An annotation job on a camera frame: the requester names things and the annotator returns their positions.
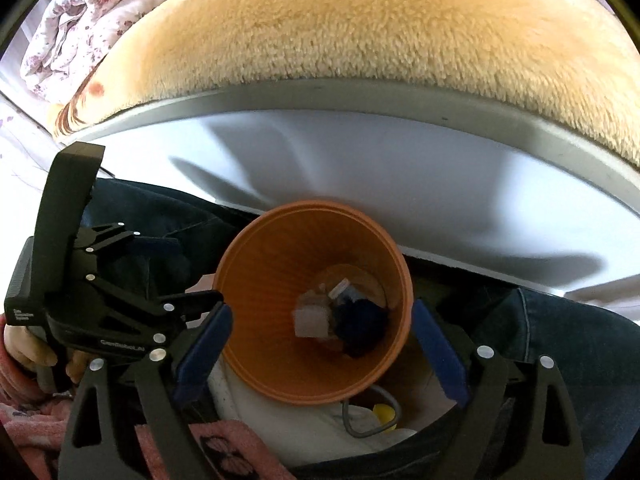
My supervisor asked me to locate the person's left hand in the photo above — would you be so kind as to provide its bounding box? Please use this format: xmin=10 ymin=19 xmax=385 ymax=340
xmin=2 ymin=312 xmax=96 ymax=386

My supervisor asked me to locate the dark blue crumpled wrapper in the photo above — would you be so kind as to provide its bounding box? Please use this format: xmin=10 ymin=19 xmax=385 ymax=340
xmin=332 ymin=297 xmax=392 ymax=359

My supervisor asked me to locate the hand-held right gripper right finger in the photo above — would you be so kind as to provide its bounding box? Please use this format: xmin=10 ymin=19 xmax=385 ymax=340
xmin=411 ymin=298 xmax=587 ymax=480

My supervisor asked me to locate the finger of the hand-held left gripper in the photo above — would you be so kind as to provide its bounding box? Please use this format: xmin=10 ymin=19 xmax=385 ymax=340
xmin=87 ymin=272 xmax=225 ymax=346
xmin=72 ymin=221 xmax=182 ymax=281

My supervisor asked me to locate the person's right leg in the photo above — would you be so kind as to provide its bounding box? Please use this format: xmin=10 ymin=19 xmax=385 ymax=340
xmin=410 ymin=272 xmax=640 ymax=480

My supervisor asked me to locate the yellow floral fleece blanket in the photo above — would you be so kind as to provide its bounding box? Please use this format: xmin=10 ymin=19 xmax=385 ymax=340
xmin=47 ymin=0 xmax=640 ymax=171

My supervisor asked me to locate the crumpled white paper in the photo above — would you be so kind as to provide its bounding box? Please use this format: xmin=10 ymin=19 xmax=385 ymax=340
xmin=292 ymin=287 xmax=335 ymax=339

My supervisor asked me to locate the white pink floral quilt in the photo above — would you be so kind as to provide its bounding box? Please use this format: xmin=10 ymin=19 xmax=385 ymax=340
xmin=20 ymin=0 xmax=236 ymax=106

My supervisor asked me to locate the person's leg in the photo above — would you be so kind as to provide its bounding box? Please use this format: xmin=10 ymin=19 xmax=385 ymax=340
xmin=80 ymin=177 xmax=266 ymax=311
xmin=410 ymin=272 xmax=640 ymax=480

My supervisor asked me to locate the white cloth bag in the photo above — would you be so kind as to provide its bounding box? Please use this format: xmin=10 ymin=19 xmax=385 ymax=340
xmin=207 ymin=355 xmax=418 ymax=467

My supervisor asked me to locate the small yellow plastic piece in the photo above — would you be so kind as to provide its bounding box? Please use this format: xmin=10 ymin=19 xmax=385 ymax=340
xmin=372 ymin=402 xmax=399 ymax=429

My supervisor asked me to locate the orange plastic waste bin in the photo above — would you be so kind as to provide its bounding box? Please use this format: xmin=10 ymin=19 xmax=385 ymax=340
xmin=214 ymin=200 xmax=415 ymax=407

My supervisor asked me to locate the pink butterfly fleece cloth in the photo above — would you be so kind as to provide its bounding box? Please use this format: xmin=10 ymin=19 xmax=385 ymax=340
xmin=134 ymin=420 xmax=297 ymax=480

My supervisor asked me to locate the grey cable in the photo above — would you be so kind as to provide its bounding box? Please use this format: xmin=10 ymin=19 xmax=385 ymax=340
xmin=341 ymin=385 xmax=403 ymax=437

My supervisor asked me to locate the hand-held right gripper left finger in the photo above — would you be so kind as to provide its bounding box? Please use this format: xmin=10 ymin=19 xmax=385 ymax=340
xmin=59 ymin=302 xmax=234 ymax=480

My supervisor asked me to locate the person's left leg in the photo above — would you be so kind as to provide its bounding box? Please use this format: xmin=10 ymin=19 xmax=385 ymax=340
xmin=80 ymin=177 xmax=266 ymax=311

